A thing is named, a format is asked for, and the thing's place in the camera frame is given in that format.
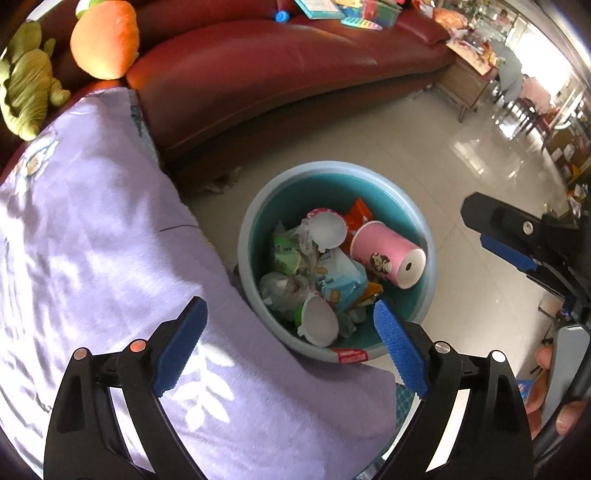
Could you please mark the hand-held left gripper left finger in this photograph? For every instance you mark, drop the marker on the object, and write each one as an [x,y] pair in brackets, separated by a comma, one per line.
[180,346]

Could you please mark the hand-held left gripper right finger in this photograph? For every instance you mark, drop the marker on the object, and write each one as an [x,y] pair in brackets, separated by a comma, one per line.
[401,350]

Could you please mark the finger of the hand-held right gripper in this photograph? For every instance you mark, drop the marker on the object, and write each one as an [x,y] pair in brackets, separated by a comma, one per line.
[503,221]

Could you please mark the light blue snack packet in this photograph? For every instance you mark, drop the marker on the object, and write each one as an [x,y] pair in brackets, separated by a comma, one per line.
[341,277]

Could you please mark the pink paper cup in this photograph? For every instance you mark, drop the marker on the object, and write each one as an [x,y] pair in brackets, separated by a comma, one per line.
[383,254]

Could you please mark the teal plastic basin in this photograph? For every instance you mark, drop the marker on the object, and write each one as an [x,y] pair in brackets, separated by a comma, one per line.
[401,203]

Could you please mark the clear plastic bag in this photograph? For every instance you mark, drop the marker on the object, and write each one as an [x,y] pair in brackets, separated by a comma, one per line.
[277,290]

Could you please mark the green snack packet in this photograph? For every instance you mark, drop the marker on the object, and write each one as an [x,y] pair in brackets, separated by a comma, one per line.
[286,254]

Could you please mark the white cup with red print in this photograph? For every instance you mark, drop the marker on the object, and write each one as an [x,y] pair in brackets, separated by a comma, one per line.
[328,228]

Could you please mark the person's right hand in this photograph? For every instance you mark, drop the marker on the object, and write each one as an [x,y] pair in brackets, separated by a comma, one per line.
[538,406]

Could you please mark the wooden cabinet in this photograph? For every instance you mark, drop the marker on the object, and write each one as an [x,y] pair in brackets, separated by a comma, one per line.
[461,83]

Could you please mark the purple floral tablecloth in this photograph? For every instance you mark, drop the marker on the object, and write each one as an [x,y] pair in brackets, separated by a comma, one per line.
[92,230]

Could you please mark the grey draped chair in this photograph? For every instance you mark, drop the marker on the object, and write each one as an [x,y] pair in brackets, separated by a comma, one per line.
[508,69]

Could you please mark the dark red leather sofa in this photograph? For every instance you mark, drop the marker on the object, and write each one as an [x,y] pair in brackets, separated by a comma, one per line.
[277,83]

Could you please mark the teal picture book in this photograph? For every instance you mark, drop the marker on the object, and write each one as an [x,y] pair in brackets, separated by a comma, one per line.
[318,8]

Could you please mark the green dinosaur plush toy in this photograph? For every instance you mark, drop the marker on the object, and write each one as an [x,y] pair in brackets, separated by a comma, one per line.
[27,87]

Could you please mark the small blue toy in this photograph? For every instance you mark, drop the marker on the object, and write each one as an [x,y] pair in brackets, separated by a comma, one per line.
[283,16]

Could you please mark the orange carrot plush toy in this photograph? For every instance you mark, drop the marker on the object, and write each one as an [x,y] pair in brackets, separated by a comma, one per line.
[104,41]

